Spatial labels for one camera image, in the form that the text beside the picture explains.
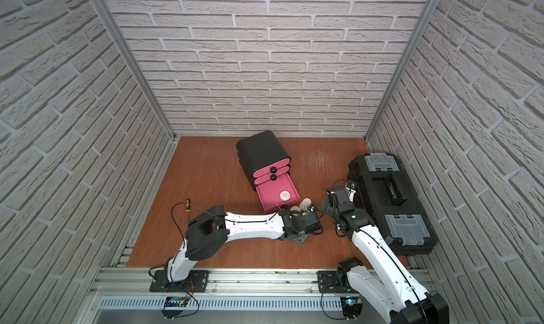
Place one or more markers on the black drawer cabinet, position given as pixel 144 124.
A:
pixel 258 151

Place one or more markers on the left controller board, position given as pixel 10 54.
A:
pixel 174 307

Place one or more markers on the left aluminium corner post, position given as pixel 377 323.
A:
pixel 131 62

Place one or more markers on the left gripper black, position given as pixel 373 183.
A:
pixel 309 215

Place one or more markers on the black toolbox grey latches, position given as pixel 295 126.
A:
pixel 385 191

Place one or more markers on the aluminium corner post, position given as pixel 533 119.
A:
pixel 410 48
pixel 131 62

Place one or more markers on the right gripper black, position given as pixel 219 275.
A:
pixel 326 206

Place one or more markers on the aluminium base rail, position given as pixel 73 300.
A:
pixel 128 288

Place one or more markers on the right controller board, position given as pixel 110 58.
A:
pixel 351 307

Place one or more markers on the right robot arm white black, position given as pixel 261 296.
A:
pixel 394 293

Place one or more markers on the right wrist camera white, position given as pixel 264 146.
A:
pixel 352 188

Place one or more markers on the controller board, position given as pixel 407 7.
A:
pixel 351 307
pixel 174 307

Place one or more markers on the right aluminium corner post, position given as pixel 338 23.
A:
pixel 410 48

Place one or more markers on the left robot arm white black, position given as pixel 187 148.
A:
pixel 209 231

